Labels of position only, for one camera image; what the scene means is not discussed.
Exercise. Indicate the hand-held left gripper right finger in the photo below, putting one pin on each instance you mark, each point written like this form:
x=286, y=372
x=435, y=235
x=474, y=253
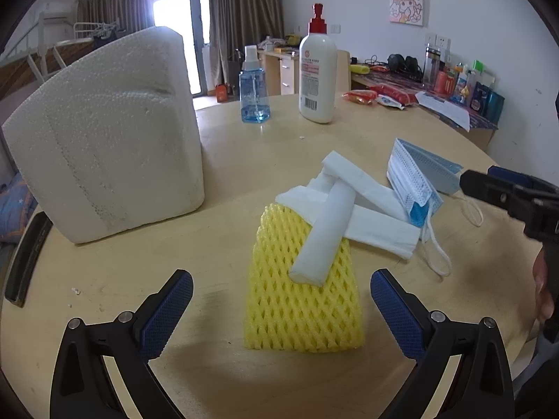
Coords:
x=397, y=314

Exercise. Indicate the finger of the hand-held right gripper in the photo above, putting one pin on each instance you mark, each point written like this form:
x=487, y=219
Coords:
x=509, y=173
x=489, y=190

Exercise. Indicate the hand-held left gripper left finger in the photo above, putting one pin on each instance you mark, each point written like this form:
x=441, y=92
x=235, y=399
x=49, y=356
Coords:
x=166, y=310

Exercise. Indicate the white tissue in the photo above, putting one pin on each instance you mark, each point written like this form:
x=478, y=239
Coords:
x=362, y=181
x=384, y=231

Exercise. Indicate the yellow foam net sleeve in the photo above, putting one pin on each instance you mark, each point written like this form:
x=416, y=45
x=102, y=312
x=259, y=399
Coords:
x=301, y=314

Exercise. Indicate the white foam box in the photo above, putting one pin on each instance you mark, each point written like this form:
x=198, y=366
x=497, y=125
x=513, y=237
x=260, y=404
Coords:
x=109, y=139

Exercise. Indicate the person's right hand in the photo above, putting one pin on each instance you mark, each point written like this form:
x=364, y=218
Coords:
x=548, y=288

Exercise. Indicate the desk with patterned cloth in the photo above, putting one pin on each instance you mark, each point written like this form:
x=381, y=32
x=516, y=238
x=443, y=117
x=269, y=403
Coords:
x=476, y=126

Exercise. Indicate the row of toiletry bottles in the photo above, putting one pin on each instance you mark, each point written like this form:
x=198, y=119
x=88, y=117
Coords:
x=476, y=91

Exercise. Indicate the printed paper sheet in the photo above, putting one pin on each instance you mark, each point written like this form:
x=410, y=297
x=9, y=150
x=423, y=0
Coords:
x=445, y=109

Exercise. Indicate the clear tumbler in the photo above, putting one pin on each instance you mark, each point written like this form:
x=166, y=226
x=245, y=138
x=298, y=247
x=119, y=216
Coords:
x=432, y=65

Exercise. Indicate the white snack packet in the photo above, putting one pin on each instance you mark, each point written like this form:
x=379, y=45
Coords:
x=388, y=102

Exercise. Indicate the large red snack packet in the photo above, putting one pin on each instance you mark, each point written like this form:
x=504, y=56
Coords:
x=395, y=91

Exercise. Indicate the black smartphone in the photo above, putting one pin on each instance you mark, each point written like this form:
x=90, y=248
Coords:
x=28, y=257

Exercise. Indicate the black headphones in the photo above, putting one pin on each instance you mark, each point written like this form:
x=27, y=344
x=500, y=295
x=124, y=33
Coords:
x=404, y=63

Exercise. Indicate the small red snack packet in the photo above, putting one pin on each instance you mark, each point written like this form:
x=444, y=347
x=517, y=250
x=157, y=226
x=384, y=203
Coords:
x=360, y=97

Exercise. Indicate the yellow pouch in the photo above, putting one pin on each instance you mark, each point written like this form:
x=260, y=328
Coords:
x=361, y=69

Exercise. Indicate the blue checked quilt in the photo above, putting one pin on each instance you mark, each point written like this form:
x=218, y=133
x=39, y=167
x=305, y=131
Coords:
x=15, y=209

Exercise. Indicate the wooden chair with smiley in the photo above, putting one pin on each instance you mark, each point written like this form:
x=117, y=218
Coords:
x=343, y=72

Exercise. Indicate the white lotion pump bottle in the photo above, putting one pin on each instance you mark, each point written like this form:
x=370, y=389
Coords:
x=316, y=78

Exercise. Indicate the orange bag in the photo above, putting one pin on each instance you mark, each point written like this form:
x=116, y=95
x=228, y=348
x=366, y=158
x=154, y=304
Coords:
x=222, y=92

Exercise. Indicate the blue spray bottle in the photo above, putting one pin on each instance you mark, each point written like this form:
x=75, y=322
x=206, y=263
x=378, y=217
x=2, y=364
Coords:
x=254, y=96

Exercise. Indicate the wooden desk with drawers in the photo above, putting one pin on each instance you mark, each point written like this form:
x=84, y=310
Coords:
x=281, y=74

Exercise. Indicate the dark folded trolley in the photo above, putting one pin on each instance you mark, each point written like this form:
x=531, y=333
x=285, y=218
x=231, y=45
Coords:
x=236, y=70

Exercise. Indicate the pile of desk clutter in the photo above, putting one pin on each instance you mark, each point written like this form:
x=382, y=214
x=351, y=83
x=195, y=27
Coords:
x=277, y=42

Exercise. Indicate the hanging dark clothes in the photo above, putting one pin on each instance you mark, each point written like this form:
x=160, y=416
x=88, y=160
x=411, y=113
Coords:
x=107, y=35

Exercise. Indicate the metal bunk bed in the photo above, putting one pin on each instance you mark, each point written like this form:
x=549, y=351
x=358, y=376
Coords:
x=30, y=56

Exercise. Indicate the brown curtain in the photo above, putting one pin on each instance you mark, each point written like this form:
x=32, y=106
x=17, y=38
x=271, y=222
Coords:
x=249, y=8
x=113, y=4

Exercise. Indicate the glass balcony door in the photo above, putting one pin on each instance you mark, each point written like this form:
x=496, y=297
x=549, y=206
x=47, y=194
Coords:
x=179, y=0

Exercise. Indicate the white air conditioner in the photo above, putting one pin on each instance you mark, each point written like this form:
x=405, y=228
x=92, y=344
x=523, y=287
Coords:
x=54, y=15

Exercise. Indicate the white wall socket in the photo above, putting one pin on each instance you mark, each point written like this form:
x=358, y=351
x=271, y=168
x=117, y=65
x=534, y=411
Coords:
x=441, y=40

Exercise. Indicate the pink cartoon wall picture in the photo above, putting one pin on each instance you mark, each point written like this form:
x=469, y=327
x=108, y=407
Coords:
x=407, y=5

